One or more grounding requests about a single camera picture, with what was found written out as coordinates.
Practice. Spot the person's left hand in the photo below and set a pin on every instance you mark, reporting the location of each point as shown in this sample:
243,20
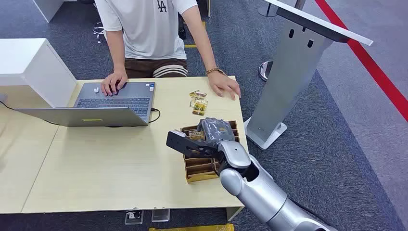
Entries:
223,84

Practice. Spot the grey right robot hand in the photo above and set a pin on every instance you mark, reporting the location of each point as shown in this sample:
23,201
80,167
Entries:
216,130

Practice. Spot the person's right hand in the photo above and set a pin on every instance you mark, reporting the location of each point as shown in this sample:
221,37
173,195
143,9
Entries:
113,81

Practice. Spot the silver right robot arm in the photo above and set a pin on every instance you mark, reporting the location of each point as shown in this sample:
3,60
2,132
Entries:
261,194

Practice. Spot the person's left forearm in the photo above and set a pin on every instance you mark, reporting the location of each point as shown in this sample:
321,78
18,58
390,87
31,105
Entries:
200,38

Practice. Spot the person's right forearm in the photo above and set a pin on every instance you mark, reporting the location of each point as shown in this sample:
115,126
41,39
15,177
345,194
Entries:
115,51

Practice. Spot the wooden card holder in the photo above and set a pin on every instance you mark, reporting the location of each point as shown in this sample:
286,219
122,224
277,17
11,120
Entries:
199,169

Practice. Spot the person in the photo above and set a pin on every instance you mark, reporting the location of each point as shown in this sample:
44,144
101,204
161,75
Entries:
149,28

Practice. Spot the white earbud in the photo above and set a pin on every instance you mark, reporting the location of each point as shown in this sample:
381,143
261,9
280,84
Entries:
96,90

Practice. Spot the grey laptop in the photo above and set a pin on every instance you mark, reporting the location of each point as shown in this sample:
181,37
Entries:
111,105

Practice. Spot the round metal stanchion base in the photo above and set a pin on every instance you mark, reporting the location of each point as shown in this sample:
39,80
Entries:
265,70

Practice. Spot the short yellow floor tape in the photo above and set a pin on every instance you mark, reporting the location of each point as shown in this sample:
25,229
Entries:
191,46

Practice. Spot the silver kiosk stand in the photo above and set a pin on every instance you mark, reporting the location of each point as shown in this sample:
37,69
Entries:
287,79

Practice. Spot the black chair base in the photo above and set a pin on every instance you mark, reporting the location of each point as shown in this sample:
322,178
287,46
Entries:
182,32

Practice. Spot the white box cabinet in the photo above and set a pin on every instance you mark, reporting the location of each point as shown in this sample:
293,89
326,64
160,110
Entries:
28,67

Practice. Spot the white counter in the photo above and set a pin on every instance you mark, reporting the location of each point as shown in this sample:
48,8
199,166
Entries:
47,8

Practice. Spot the long yellow floor tape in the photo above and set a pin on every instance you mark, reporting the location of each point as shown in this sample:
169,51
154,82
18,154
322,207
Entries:
191,228

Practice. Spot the clear acrylic stand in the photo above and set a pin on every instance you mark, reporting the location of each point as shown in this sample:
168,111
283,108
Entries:
134,217
160,215

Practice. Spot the red floor tape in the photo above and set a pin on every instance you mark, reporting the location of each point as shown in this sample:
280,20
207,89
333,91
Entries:
373,68

